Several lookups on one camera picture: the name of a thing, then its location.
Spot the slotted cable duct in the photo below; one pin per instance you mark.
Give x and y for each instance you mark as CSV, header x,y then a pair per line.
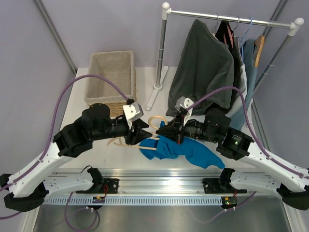
x,y
137,200

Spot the dark grey t shirt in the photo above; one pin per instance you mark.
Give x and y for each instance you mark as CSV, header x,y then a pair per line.
x,y
206,64

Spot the steel blue t shirt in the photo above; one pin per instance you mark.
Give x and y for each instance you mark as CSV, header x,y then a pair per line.
x,y
238,119

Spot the light wooden hanger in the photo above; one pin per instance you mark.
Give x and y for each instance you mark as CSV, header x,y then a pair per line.
x,y
119,141

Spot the brown wooden hanger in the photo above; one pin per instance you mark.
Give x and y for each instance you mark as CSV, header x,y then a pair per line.
x,y
258,47

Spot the bright blue t shirt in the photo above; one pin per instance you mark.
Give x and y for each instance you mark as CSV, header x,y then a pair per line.
x,y
195,153

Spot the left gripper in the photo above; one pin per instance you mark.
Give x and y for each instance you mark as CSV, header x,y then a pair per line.
x,y
139,134

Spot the blue wire hanger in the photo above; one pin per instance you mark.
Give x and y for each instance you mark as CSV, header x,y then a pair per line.
x,y
242,40

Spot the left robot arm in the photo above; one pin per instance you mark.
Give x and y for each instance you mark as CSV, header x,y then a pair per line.
x,y
70,142

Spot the black t shirt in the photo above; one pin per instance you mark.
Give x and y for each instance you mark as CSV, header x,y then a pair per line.
x,y
229,48

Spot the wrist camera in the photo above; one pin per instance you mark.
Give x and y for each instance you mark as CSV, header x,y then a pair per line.
x,y
133,111
182,106

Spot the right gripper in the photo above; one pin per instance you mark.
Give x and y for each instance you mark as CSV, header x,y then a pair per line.
x,y
174,129

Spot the pink hanger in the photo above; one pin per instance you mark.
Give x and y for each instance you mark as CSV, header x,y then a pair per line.
x,y
228,35

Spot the white plastic hanger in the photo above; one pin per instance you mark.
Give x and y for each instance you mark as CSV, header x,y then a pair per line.
x,y
217,23

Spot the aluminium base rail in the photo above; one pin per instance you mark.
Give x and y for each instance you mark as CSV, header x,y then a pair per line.
x,y
157,181

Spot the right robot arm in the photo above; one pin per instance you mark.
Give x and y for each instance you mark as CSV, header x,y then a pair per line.
x,y
282,179

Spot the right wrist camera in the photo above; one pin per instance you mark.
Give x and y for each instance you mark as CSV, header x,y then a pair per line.
x,y
182,106

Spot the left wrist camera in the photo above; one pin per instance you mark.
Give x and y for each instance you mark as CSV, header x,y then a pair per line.
x,y
133,111

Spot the metal clothes rack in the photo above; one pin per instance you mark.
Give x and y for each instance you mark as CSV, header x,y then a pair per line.
x,y
293,28

